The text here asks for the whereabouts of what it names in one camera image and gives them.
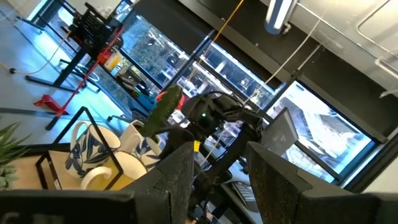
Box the red dustpan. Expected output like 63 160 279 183
33 94 70 116

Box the yellow mug with white handle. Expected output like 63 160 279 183
80 151 148 191

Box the small succulent in pot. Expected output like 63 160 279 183
0 121 32 191

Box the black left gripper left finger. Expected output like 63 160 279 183
123 141 195 224

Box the hanging yellow cord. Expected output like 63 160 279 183
188 0 246 80

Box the white tube ceiling light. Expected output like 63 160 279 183
264 0 295 35

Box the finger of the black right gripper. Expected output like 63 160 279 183
160 126 196 158

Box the yellow floor cable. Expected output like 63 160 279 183
0 30 73 76

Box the white mug with blue leaves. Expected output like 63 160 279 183
64 120 122 180
119 119 164 170

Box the hanging white cord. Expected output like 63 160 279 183
242 17 323 106

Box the tall cactus in white pot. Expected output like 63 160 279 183
138 84 184 138

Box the red and black broom stick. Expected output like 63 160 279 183
45 26 126 131

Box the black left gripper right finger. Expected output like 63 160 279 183
245 141 315 224

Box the black keyboard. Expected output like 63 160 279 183
231 180 261 213

